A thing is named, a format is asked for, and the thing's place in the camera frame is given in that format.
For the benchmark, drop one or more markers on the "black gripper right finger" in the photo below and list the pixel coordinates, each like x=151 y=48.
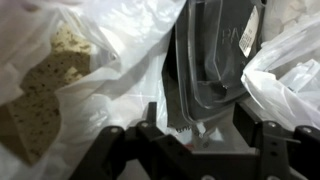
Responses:
x=286 y=156

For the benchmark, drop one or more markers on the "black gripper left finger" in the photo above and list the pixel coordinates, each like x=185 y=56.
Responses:
x=126 y=153

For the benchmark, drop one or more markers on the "black container with clear lid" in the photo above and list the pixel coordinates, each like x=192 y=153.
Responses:
x=206 y=60

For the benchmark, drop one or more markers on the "white printed plastic bag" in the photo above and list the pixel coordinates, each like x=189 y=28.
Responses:
x=133 y=30

